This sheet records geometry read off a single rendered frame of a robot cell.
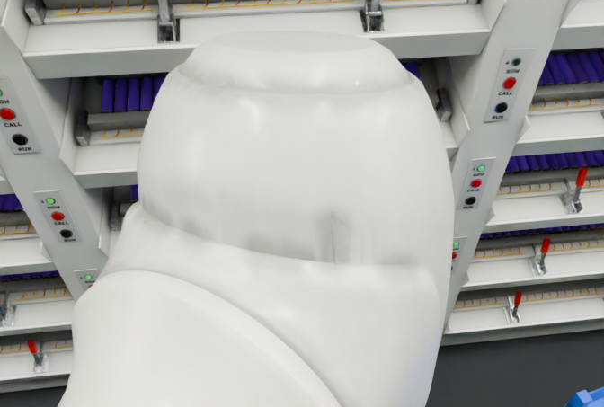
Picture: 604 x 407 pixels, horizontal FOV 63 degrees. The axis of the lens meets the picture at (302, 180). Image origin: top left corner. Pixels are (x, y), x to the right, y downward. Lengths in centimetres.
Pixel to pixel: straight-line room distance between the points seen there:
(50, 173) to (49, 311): 42
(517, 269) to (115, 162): 87
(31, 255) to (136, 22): 49
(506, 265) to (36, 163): 95
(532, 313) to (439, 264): 125
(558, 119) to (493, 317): 60
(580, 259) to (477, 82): 64
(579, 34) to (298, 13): 39
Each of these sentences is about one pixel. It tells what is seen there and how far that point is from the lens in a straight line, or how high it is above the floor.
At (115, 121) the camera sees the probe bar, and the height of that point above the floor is 78.
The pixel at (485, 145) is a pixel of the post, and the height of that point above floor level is 73.
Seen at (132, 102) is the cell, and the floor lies 79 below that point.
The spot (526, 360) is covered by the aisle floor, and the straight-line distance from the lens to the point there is 151.
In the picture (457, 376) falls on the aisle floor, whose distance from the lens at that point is 143.
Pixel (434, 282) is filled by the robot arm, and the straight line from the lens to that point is 16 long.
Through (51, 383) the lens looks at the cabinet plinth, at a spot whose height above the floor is 2.
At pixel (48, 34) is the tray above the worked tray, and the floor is 95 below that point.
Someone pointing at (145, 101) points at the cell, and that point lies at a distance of 84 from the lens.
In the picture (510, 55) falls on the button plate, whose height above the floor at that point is 90.
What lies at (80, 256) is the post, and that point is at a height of 55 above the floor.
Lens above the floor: 124
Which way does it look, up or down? 43 degrees down
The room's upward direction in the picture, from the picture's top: straight up
